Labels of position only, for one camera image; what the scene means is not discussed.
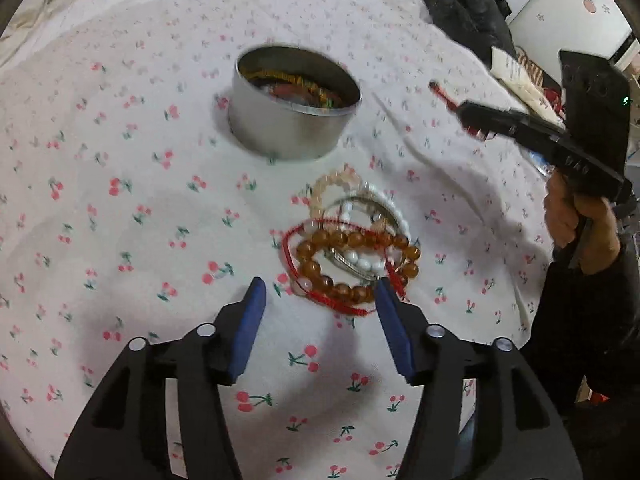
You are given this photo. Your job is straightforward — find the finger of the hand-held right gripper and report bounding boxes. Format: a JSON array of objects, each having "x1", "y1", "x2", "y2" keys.
[{"x1": 457, "y1": 101, "x2": 571, "y2": 145}]

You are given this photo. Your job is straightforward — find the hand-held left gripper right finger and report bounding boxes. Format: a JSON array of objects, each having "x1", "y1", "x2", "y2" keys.
[{"x1": 375, "y1": 277, "x2": 585, "y2": 480}]

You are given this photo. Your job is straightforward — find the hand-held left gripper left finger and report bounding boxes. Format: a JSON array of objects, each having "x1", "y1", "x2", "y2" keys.
[{"x1": 54, "y1": 276, "x2": 267, "y2": 480}]

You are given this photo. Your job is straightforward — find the amber bead bracelet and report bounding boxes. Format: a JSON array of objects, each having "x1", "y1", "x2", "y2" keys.
[{"x1": 295, "y1": 230, "x2": 422, "y2": 305}]

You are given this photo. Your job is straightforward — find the dark red cord bracelet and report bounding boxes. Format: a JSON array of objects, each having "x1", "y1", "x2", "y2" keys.
[{"x1": 429, "y1": 80, "x2": 463, "y2": 113}]

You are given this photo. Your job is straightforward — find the white bead bracelet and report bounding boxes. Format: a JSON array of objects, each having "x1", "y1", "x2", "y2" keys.
[{"x1": 339, "y1": 200, "x2": 412, "y2": 272}]

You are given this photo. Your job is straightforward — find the red string bracelet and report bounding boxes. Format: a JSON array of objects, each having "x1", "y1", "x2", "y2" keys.
[{"x1": 279, "y1": 216, "x2": 410, "y2": 317}]

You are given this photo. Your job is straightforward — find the silver bangle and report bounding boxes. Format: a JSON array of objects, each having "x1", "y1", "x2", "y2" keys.
[{"x1": 326, "y1": 184, "x2": 403, "y2": 281}]

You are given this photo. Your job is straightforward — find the pale pink bead bracelet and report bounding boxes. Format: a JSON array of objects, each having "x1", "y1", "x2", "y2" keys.
[{"x1": 306, "y1": 167, "x2": 387, "y2": 233}]

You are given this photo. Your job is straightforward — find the round metal tin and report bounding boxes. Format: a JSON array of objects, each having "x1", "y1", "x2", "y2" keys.
[{"x1": 227, "y1": 46, "x2": 362, "y2": 161}]

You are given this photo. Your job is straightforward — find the person's right forearm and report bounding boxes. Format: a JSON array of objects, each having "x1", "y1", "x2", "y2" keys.
[{"x1": 522, "y1": 240, "x2": 640, "y2": 456}]

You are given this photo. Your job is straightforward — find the person's right hand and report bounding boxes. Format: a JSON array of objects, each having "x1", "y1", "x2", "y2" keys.
[{"x1": 544, "y1": 172, "x2": 622, "y2": 276}]

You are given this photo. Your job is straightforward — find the beige cloth bag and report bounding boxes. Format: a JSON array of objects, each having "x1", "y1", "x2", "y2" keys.
[{"x1": 489, "y1": 46, "x2": 567, "y2": 127}]

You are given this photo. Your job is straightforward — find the white wardrobe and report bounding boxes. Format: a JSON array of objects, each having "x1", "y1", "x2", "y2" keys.
[{"x1": 505, "y1": 0, "x2": 640, "y2": 63}]

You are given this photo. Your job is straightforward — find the black jacket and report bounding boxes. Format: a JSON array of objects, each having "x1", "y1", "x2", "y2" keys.
[{"x1": 395, "y1": 0, "x2": 517, "y2": 70}]

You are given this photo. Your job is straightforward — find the cherry print bedsheet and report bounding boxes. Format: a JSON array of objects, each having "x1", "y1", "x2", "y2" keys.
[{"x1": 0, "y1": 0, "x2": 571, "y2": 480}]

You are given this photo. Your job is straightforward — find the colourful woven bracelets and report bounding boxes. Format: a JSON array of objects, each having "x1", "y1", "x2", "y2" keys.
[{"x1": 249, "y1": 67, "x2": 352, "y2": 110}]

